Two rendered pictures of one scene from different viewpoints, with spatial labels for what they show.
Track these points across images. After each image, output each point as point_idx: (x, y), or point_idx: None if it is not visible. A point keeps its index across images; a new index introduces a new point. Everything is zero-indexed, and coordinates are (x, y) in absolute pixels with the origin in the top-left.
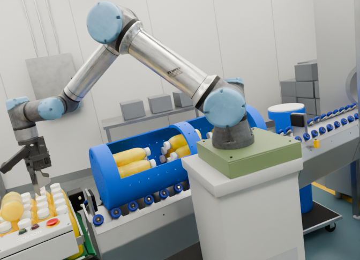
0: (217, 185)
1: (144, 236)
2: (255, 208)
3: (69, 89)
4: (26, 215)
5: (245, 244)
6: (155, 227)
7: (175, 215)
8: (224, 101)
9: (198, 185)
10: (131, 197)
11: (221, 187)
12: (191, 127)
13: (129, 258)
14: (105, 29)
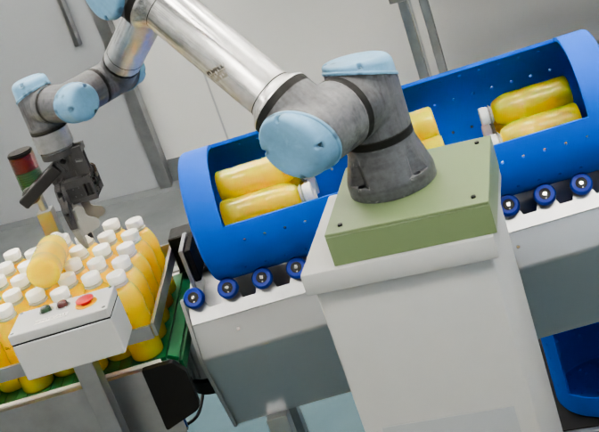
0: (306, 275)
1: (287, 339)
2: (400, 322)
3: (110, 58)
4: (67, 279)
5: (387, 382)
6: (309, 325)
7: None
8: (285, 135)
9: None
10: (255, 262)
11: (315, 279)
12: None
13: (265, 376)
14: None
